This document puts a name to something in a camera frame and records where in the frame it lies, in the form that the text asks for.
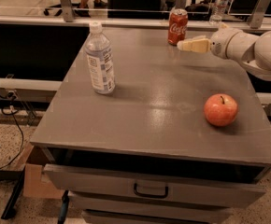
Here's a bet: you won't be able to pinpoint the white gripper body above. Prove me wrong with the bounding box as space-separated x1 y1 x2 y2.
210 28 258 60

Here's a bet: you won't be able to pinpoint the red coke can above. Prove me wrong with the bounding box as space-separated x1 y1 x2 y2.
167 8 188 46

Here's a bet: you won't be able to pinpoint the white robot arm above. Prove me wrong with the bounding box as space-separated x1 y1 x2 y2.
177 23 271 81

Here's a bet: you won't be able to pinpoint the clear background water bottle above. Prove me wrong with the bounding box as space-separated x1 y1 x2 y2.
209 0 229 25

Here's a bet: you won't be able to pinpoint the blue plastic water bottle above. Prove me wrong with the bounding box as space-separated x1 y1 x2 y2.
84 21 116 94

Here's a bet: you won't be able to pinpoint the red apple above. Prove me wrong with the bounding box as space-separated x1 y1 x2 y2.
204 93 238 127

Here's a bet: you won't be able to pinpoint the grey drawer cabinet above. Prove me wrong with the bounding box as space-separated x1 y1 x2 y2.
32 28 271 224

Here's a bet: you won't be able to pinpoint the seated person legs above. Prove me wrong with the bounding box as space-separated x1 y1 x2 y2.
75 0 108 17

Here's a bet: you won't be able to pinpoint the cardboard box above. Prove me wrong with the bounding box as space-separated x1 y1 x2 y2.
17 144 64 199

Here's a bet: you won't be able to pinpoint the metal railing frame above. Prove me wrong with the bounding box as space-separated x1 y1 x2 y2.
0 0 271 34

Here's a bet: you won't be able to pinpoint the black drawer handle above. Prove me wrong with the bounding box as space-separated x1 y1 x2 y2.
133 183 169 199

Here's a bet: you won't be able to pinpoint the black power cable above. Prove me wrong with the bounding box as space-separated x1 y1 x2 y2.
0 12 25 173

